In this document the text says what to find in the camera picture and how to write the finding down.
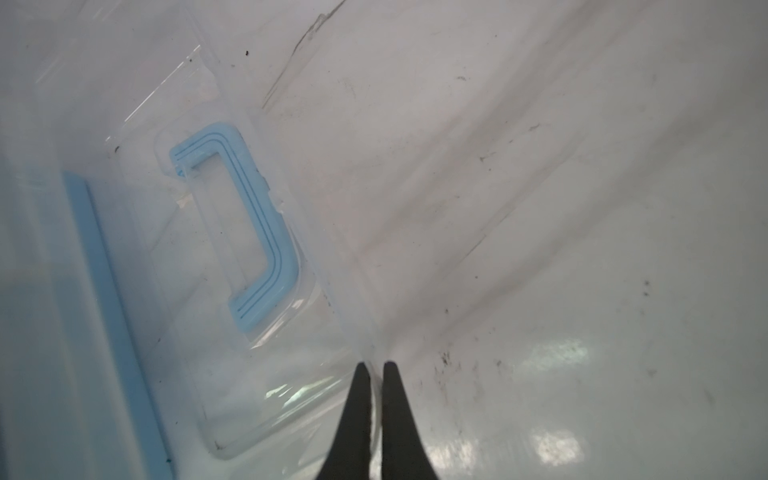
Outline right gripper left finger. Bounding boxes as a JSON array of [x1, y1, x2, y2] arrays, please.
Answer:
[[316, 363, 372, 480]]

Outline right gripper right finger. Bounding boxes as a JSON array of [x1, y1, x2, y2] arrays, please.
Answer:
[[381, 361, 438, 480]]

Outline blue plastic tool box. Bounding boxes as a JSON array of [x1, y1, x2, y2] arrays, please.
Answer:
[[1, 1, 359, 479]]

